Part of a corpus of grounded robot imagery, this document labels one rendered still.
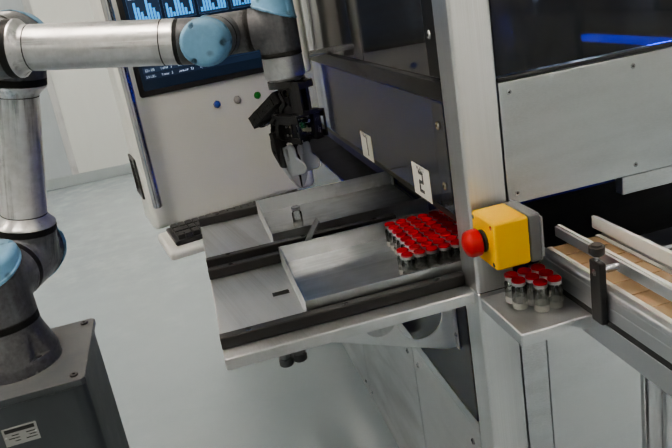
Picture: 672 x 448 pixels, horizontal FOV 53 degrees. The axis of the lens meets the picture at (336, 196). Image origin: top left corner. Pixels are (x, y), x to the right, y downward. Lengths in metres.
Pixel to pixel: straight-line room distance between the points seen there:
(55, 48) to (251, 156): 0.91
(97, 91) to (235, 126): 4.63
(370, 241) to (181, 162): 0.76
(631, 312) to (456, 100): 0.37
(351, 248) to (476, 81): 0.48
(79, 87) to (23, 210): 5.14
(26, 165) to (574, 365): 1.06
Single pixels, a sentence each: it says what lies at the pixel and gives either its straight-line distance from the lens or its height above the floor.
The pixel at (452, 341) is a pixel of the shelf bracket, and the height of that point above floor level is 0.74.
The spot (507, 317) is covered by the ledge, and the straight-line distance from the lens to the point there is 1.02.
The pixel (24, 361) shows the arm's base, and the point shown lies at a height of 0.82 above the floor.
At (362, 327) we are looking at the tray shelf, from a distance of 1.05.
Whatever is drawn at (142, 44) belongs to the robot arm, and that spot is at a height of 1.33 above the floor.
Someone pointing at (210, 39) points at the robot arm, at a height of 1.32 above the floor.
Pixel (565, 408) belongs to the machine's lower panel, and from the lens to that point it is 1.27.
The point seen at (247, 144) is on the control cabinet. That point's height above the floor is 0.98.
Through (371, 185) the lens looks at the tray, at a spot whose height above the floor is 0.89.
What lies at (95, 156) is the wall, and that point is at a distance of 6.61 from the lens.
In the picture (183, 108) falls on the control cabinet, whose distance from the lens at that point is 1.90.
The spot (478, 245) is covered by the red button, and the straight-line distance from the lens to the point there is 0.96.
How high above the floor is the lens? 1.37
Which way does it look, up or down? 17 degrees down
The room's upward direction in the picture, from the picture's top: 10 degrees counter-clockwise
